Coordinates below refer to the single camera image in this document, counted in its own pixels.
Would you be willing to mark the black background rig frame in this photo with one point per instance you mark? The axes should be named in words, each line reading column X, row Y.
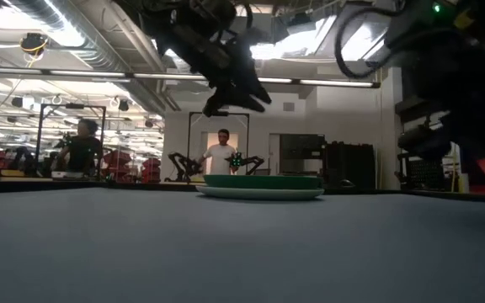
column 190, row 139
column 39, row 139

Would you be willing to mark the black background robot arm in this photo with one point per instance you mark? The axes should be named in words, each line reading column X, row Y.
column 183, row 166
column 246, row 162

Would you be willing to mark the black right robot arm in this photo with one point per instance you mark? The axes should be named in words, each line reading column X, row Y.
column 478, row 12

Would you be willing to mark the large dark green plastic plate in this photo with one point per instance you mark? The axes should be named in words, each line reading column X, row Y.
column 263, row 182

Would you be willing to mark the silver ventilation duct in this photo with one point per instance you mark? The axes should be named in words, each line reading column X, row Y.
column 99, row 46

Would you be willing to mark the person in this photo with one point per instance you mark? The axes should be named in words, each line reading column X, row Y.
column 82, row 153
column 219, row 157

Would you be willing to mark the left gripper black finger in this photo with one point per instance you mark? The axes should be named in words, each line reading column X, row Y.
column 253, row 99
column 215, row 107

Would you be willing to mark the small black rounded object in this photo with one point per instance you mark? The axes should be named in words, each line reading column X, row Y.
column 346, row 184

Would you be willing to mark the large pale blue plastic plate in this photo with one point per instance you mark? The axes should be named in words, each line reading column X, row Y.
column 259, row 193

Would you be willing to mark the blue-grey table mat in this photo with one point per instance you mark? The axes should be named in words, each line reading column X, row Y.
column 183, row 252

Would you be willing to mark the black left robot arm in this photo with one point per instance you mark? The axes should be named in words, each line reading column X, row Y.
column 154, row 12

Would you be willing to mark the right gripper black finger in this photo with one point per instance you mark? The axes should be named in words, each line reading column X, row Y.
column 470, row 172
column 478, row 134

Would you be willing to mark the black cabinet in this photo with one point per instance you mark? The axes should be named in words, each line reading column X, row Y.
column 350, row 164

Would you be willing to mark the red storage bins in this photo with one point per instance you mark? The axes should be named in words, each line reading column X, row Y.
column 116, row 162

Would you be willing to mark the long ceiling light strip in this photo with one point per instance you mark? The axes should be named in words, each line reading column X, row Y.
column 86, row 74

